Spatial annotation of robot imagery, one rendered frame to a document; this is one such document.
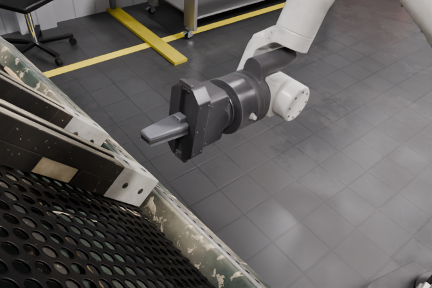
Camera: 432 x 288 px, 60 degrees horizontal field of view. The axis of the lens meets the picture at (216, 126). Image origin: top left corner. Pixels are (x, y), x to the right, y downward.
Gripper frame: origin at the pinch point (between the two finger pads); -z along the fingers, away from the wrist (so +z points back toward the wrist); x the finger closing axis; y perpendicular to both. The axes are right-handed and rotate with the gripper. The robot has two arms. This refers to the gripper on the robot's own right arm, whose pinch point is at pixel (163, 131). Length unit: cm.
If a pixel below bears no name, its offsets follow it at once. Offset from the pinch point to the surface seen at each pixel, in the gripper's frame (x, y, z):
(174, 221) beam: -31.9, -5.9, 10.6
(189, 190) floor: -114, -64, 80
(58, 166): -13.5, -15.2, -8.1
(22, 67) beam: -31, -81, 11
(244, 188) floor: -111, -46, 103
